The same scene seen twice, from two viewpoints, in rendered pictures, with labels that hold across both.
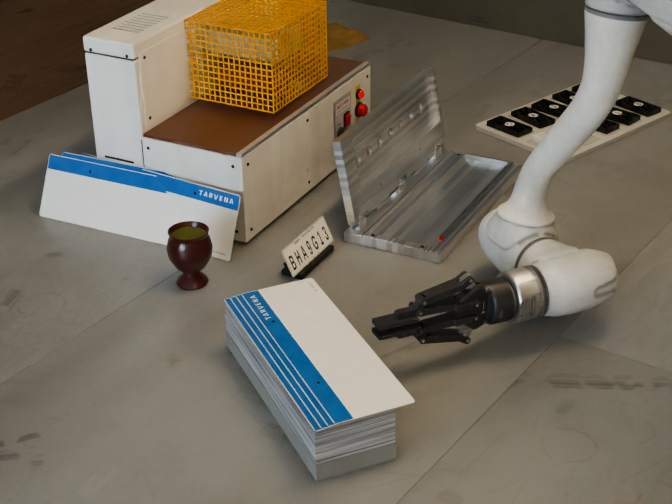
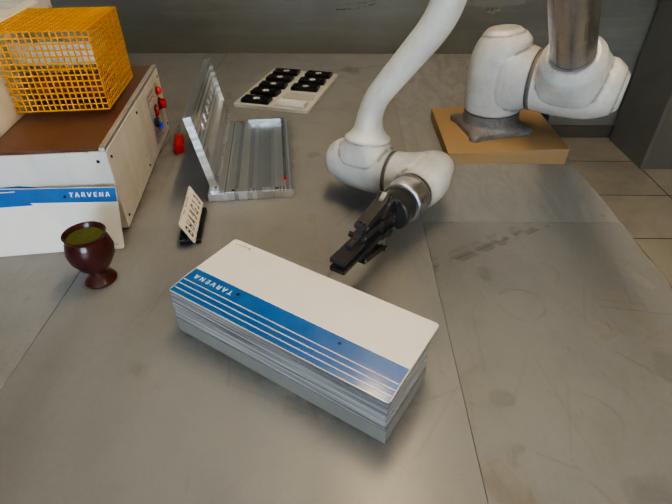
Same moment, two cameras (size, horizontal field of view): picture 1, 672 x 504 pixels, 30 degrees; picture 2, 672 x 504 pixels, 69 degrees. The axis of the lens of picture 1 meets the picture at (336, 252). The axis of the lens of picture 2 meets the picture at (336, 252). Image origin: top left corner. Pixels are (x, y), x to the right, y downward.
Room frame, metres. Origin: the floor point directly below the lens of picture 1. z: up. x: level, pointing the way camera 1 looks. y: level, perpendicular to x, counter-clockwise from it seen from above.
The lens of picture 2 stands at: (1.17, 0.30, 1.51)
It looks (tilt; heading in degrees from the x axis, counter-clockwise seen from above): 37 degrees down; 326
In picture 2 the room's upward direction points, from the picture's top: straight up
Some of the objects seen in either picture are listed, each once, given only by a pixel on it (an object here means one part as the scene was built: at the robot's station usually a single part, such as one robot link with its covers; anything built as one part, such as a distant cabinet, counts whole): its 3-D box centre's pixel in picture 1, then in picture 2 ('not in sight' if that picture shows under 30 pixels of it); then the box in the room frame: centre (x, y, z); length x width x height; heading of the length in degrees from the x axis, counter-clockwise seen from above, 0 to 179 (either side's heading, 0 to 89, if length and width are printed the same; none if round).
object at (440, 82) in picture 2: not in sight; (446, 81); (2.51, -1.15, 0.89); 0.67 x 0.45 x 0.03; 145
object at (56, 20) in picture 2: (257, 48); (67, 57); (2.47, 0.15, 1.19); 0.23 x 0.20 x 0.17; 152
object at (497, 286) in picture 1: (480, 304); (389, 215); (1.77, -0.24, 1.00); 0.09 x 0.07 x 0.08; 113
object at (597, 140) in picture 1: (573, 120); (289, 89); (2.74, -0.57, 0.90); 0.40 x 0.27 x 0.01; 131
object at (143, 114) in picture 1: (252, 77); (63, 90); (2.58, 0.17, 1.09); 0.75 x 0.40 x 0.38; 152
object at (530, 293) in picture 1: (518, 294); (405, 199); (1.80, -0.30, 0.99); 0.09 x 0.06 x 0.09; 23
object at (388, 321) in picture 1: (395, 320); (347, 252); (1.71, -0.09, 1.01); 0.07 x 0.03 x 0.01; 113
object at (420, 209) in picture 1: (437, 198); (253, 152); (2.32, -0.21, 0.92); 0.44 x 0.21 x 0.04; 152
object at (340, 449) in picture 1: (304, 374); (293, 333); (1.65, 0.05, 0.95); 0.40 x 0.13 x 0.09; 23
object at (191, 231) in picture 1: (190, 256); (92, 256); (2.02, 0.27, 0.96); 0.09 x 0.09 x 0.11
